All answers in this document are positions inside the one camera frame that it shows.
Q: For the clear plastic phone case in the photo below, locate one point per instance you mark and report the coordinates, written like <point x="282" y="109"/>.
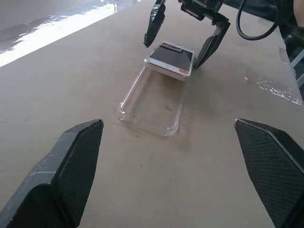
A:
<point x="152" y="104"/>

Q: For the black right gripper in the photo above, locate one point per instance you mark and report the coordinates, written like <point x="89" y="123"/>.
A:
<point x="200" y="7"/>

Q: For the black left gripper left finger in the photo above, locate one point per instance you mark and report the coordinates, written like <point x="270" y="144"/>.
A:
<point x="69" y="171"/>

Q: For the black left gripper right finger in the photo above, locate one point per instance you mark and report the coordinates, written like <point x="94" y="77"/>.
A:
<point x="273" y="161"/>

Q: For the dark robot torso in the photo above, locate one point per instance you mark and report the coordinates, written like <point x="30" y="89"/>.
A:
<point x="295" y="42"/>

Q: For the white smartphone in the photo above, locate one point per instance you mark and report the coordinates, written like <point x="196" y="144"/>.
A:
<point x="172" y="60"/>

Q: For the clear tape patch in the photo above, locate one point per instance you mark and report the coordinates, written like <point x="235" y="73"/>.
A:
<point x="275" y="89"/>

